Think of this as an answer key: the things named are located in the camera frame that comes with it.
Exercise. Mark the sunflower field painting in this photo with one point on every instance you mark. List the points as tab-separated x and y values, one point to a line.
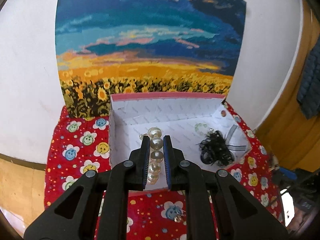
106	47

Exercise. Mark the black ribbon hair clip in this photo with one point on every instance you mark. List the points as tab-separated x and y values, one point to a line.
217	149

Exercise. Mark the pink cardboard box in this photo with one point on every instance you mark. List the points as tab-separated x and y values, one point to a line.
186	118

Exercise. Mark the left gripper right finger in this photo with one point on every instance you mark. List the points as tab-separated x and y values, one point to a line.
217	205

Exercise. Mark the gold earring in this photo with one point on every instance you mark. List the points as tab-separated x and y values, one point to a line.
179	216

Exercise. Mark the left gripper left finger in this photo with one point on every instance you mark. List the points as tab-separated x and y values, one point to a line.
95	206

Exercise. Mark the wooden door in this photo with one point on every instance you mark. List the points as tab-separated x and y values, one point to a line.
286	132

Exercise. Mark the red smiley flower tablecloth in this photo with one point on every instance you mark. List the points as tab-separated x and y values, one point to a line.
81	144

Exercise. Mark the dark blue hanging garment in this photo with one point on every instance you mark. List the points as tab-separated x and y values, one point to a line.
308	94

